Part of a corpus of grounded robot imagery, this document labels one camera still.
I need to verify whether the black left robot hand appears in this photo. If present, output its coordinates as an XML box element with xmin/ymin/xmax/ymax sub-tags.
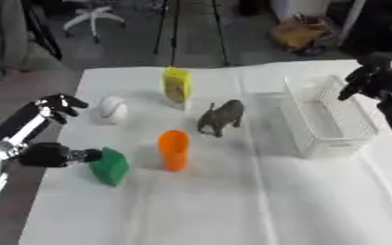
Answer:
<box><xmin>0</xmin><ymin>93</ymin><xmax>104</xmax><ymax>168</ymax></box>

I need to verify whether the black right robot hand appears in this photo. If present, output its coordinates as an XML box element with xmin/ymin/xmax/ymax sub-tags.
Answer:
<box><xmin>337</xmin><ymin>53</ymin><xmax>392</xmax><ymax>101</ymax></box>

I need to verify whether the yellow box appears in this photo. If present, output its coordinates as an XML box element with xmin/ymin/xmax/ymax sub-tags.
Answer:
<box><xmin>161</xmin><ymin>66</ymin><xmax>195</xmax><ymax>111</ymax></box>

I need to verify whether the green block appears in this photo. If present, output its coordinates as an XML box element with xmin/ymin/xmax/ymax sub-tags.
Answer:
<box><xmin>87</xmin><ymin>146</ymin><xmax>133</xmax><ymax>188</ymax></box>

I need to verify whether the white baseball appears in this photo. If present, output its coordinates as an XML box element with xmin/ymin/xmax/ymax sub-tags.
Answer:
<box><xmin>96</xmin><ymin>95</ymin><xmax>131</xmax><ymax>125</ymax></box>

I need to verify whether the orange cup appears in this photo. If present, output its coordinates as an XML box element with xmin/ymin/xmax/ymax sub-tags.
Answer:
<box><xmin>156</xmin><ymin>129</ymin><xmax>193</xmax><ymax>173</ymax></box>

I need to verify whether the person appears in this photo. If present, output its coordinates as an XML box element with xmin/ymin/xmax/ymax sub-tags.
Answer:
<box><xmin>0</xmin><ymin>0</ymin><xmax>69</xmax><ymax>75</ymax></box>

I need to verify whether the white office chair base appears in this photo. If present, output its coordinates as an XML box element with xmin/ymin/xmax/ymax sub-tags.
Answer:
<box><xmin>60</xmin><ymin>0</ymin><xmax>128</xmax><ymax>44</ymax></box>

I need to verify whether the grey toy elephant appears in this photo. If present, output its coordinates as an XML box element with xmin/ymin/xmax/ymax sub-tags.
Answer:
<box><xmin>196</xmin><ymin>99</ymin><xmax>247</xmax><ymax>139</ymax></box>

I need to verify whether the black tripod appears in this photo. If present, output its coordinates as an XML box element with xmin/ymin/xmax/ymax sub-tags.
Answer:
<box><xmin>150</xmin><ymin>0</ymin><xmax>233</xmax><ymax>68</ymax></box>

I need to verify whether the white wire basket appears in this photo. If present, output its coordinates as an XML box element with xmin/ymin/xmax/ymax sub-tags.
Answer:
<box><xmin>248</xmin><ymin>75</ymin><xmax>381</xmax><ymax>160</ymax></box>

